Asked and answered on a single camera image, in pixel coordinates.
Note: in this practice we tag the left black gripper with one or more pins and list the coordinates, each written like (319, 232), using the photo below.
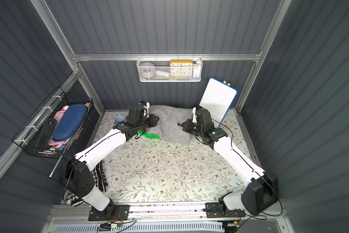
(152, 120)

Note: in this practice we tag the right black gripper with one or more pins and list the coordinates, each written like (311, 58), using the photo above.
(187, 125)

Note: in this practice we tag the grey scarf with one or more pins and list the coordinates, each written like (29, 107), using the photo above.
(167, 127)

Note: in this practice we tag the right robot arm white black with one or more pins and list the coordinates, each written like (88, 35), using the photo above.
(261, 188)

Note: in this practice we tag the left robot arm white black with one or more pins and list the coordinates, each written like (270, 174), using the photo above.
(76, 169)

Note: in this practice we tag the green plastic basket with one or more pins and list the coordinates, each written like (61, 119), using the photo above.
(147, 135)

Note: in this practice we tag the houndstooth scarf at edge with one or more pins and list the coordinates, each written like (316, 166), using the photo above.
(100, 182)

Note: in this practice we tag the pink item in basket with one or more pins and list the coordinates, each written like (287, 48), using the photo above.
(58, 144)

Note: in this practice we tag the black remote in basket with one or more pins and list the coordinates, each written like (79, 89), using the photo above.
(45, 134)

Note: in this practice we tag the floral table cloth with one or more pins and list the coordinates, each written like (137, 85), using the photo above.
(147, 170)

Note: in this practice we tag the white tape roll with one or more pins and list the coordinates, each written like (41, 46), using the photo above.
(147, 71)

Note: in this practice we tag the yellow alarm clock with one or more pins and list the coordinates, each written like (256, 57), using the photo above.
(181, 68)

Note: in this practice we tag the blue oval case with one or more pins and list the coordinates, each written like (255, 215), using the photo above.
(70, 122)

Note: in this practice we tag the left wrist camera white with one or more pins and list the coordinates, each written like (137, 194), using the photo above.
(146, 106)

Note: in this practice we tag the small whiteboard blue frame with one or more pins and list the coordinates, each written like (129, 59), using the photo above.
(217, 98)

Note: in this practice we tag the white wire wall basket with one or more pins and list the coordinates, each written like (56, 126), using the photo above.
(163, 71)

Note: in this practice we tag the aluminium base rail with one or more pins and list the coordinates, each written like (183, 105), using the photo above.
(158, 212)

